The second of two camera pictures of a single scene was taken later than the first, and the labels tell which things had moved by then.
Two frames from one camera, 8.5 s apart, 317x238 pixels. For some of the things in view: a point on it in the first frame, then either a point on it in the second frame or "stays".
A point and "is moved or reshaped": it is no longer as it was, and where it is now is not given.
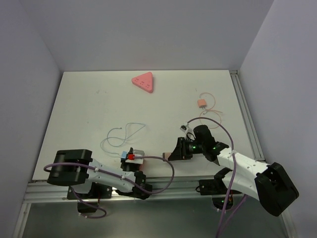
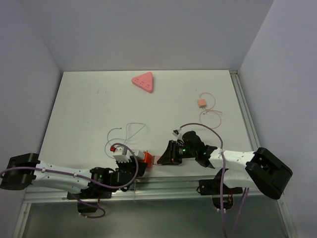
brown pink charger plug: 166,155 is moved or reshaped
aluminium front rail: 165,191 stays
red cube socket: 131,156 is moved or reshaped
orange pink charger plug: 201,103 stays
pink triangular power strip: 144,81 stays
